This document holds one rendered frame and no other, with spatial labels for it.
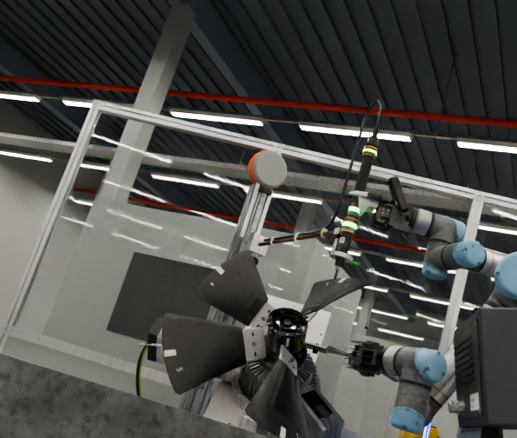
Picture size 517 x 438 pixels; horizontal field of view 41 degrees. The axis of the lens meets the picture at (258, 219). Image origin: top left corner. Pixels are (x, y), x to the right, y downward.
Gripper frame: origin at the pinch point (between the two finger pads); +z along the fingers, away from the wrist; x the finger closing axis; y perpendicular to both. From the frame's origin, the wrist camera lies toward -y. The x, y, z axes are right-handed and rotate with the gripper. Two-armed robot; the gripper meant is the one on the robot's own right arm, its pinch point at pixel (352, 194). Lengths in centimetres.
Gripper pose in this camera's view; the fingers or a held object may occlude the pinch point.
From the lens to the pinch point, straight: 211.8
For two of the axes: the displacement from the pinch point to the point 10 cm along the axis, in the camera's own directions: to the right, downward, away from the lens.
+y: -2.9, 9.2, -2.6
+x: -0.6, 2.5, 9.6
